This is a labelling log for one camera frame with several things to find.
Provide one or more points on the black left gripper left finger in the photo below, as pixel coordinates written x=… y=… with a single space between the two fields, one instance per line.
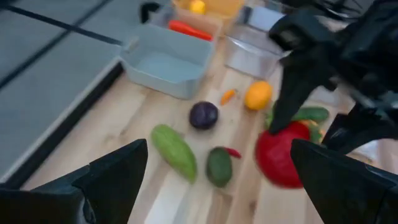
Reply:
x=115 y=186

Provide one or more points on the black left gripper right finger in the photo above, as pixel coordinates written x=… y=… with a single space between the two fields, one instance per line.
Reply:
x=342 y=193

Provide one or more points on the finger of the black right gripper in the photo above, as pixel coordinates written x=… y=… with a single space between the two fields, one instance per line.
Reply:
x=295 y=93
x=360 y=129

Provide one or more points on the dark green cucumber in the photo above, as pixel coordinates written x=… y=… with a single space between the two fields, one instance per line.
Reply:
x=314 y=114

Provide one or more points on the small green pea pod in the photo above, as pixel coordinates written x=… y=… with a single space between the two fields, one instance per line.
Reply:
x=269 y=118

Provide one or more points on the orange citrus fruit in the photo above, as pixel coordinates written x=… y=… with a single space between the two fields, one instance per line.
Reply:
x=258 y=95

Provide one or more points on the red tomato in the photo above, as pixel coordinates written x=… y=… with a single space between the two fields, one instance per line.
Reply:
x=276 y=155

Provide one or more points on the small orange chili pepper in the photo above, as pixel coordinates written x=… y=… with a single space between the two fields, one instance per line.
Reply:
x=228 y=97

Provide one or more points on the light green cucumber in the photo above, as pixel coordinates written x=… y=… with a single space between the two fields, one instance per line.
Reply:
x=174 y=151

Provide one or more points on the small red chili pepper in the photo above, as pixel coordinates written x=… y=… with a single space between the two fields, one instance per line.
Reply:
x=234 y=152

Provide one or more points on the green avocado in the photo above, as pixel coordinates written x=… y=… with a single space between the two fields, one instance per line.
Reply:
x=219 y=168

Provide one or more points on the orange carrot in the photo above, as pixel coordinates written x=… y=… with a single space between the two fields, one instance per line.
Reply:
x=189 y=30

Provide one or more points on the small clear acrylic bin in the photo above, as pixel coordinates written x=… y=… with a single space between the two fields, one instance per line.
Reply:
x=248 y=59

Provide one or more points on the yellow plastic bin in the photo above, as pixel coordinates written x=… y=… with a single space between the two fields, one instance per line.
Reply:
x=224 y=6

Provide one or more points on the grey-blue plastic bin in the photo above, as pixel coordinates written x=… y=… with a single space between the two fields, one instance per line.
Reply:
x=168 y=67

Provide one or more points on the black table clamp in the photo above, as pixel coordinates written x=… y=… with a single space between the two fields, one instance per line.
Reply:
x=147 y=12

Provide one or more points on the black aluminium table frame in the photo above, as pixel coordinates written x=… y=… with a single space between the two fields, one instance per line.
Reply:
x=62 y=130

